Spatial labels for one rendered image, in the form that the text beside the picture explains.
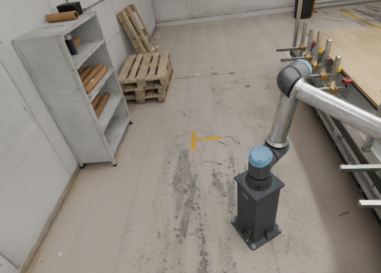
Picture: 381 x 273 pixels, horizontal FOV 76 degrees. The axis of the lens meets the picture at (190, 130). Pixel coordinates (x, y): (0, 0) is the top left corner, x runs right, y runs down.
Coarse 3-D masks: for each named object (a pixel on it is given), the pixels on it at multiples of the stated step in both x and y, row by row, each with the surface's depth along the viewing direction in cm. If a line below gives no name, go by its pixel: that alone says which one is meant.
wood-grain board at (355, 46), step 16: (336, 32) 311; (352, 32) 305; (368, 32) 298; (336, 48) 272; (352, 48) 267; (368, 48) 262; (352, 64) 237; (368, 64) 233; (368, 80) 210; (368, 96) 192
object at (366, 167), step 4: (368, 164) 144; (372, 164) 144; (376, 164) 143; (380, 164) 143; (340, 168) 146; (344, 168) 144; (348, 168) 144; (352, 168) 143; (356, 168) 143; (360, 168) 143; (364, 168) 143; (368, 168) 142; (372, 168) 142; (376, 168) 142; (380, 168) 142
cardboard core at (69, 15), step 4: (60, 12) 243; (64, 12) 242; (68, 12) 241; (72, 12) 241; (76, 12) 246; (48, 16) 243; (52, 16) 243; (56, 16) 243; (60, 16) 242; (64, 16) 242; (68, 16) 242; (72, 16) 242; (76, 16) 248; (48, 20) 245; (52, 20) 245; (56, 20) 245; (60, 20) 245; (64, 20) 246
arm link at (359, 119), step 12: (288, 72) 122; (288, 84) 119; (300, 84) 117; (288, 96) 122; (300, 96) 118; (312, 96) 114; (324, 96) 112; (324, 108) 112; (336, 108) 108; (348, 108) 106; (360, 108) 106; (348, 120) 107; (360, 120) 103; (372, 120) 101; (372, 132) 102
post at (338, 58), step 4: (336, 56) 209; (340, 56) 207; (336, 60) 208; (340, 60) 208; (336, 64) 210; (336, 68) 212; (332, 72) 217; (336, 72) 215; (332, 76) 217; (336, 76) 217; (332, 80) 220; (332, 84) 222; (328, 92) 227
